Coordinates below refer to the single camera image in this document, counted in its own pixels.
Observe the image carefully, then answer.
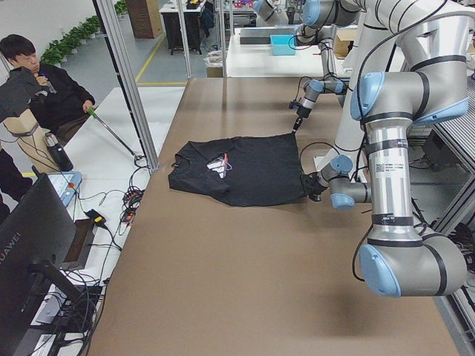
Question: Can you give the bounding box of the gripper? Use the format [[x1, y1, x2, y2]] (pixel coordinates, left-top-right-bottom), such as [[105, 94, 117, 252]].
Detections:
[[302, 172, 328, 202], [289, 98, 314, 133]]

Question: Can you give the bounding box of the black printed t-shirt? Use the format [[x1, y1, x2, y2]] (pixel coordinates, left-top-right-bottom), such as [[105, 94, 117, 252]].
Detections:
[[168, 133, 306, 207]]

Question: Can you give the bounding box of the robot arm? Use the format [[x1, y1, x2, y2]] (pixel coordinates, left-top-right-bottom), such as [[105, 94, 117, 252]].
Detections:
[[289, 1, 361, 132], [309, 55, 468, 297]]

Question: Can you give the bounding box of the blue plastic bin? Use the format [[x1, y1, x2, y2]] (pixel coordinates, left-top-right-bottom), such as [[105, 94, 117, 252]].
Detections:
[[270, 34, 296, 56]]

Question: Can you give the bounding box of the cardboard box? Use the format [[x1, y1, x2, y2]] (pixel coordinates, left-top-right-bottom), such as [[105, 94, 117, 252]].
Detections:
[[333, 28, 357, 59]]

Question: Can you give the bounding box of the grey orange usb hub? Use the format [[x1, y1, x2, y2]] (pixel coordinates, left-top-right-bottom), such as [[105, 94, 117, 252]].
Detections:
[[122, 190, 143, 205], [120, 211, 135, 225]]

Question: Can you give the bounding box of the reacher grabber tool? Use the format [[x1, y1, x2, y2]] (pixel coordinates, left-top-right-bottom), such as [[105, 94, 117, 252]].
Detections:
[[88, 108, 145, 167]]

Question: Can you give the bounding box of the black yellow-labelled power adapter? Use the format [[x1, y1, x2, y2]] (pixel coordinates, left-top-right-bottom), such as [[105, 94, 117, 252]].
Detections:
[[85, 209, 106, 228]]

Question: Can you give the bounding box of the seated person in black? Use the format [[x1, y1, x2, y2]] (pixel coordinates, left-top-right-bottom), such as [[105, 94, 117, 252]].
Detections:
[[1, 34, 95, 145]]

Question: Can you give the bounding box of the black thermos bottle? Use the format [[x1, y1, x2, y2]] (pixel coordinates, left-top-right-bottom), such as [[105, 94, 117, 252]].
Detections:
[[45, 132, 73, 171]]

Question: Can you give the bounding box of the teach pendant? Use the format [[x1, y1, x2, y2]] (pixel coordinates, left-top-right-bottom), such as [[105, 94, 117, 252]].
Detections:
[[47, 171, 82, 207]]

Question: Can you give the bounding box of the black Huawei monitor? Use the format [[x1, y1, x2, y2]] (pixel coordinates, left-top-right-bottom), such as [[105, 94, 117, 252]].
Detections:
[[1, 174, 94, 355]]

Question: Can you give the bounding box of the aluminium frame post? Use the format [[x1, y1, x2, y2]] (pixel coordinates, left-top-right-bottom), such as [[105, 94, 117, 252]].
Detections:
[[92, 0, 160, 173]]

